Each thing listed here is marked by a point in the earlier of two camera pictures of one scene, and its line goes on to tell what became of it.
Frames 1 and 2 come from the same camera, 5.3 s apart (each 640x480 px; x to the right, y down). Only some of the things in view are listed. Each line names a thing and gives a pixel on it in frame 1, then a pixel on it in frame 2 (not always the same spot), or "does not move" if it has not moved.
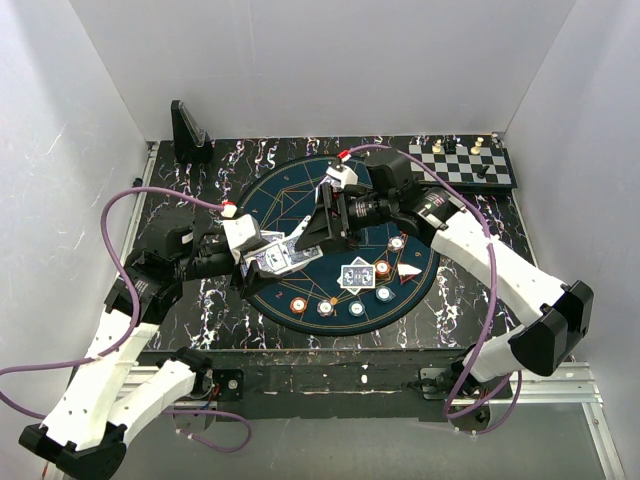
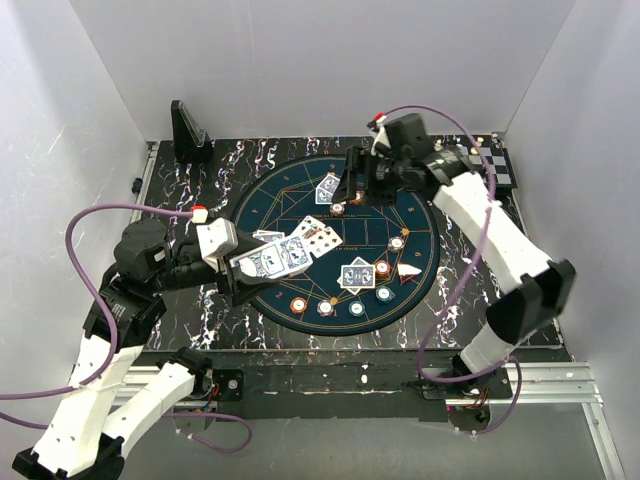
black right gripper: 320,228 → 357,163
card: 358,276 does not move
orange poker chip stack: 298,305 does not move
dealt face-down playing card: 268,235 does not move
